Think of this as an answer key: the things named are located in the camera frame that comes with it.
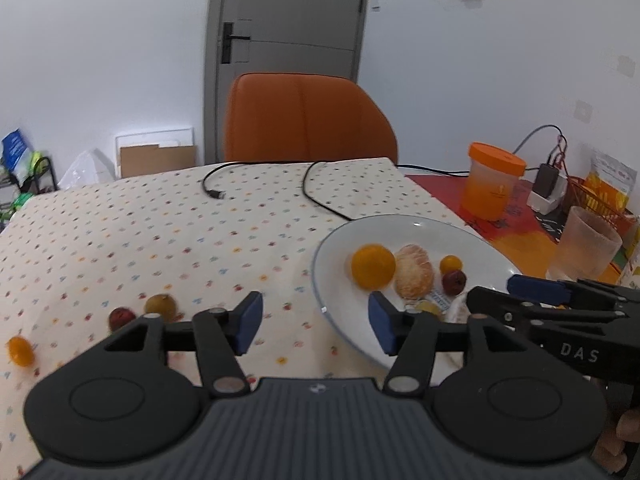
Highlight brown cardboard sheet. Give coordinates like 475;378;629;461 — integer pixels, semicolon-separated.
120;144;198;179

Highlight black door handle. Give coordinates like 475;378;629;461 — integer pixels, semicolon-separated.
221;22;251;64

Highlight clear plastic bag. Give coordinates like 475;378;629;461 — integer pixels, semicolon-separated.
59;149;116;191

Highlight blue plastic bag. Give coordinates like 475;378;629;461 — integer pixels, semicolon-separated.
1;130;32;176

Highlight person's right hand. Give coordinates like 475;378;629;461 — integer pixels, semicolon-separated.
592;410;640;476

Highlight frosted glass tumbler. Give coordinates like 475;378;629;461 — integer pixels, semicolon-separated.
547;206;623;283

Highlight dotted white tablecloth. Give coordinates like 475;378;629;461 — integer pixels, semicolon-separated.
0;157;468;480

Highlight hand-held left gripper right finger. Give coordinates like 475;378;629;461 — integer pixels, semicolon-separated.
369;291;538;393

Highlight dark red round fruit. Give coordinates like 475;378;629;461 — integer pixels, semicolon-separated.
441;270;468;296

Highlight peeled citrus half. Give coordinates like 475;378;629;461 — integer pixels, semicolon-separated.
394;244;435;301

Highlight grey door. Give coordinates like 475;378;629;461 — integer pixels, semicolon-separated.
202;0;373;166

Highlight white charger base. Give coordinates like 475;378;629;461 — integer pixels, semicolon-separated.
526;180;569;216

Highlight yellow and white package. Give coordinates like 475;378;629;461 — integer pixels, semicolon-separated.
585;144;640;211

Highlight orange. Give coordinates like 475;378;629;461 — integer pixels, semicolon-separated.
351;243;397;291

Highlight white board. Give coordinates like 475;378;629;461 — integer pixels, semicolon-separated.
115;127;195;179

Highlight black shoe rack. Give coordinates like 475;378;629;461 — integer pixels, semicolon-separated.
0;156;59;222

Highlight orange chair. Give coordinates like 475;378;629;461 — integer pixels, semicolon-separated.
225;72;399;166

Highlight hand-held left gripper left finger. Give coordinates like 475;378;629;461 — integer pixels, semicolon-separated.
102;291;264;397

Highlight black cable with plug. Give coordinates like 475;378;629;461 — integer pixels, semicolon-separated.
202;160;312;200

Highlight orange lidded cup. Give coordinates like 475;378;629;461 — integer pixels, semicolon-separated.
460;142;527;221

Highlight white plate with blue rim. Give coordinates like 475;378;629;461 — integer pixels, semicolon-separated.
311;214;523;373

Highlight orange wire basket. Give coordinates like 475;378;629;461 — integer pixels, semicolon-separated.
565;175;640;222

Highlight red table mat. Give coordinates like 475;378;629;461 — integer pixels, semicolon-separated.
404;172;623;283

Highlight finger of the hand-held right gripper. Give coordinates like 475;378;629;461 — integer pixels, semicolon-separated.
466;285;619;329
507;274;631;309

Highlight grey charger cable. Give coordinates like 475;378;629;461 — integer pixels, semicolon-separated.
512;125;569;161

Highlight long black cable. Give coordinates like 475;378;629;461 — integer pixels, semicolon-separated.
304;160;471;221

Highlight brownish green round fruit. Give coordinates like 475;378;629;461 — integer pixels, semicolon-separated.
144;294;177;323

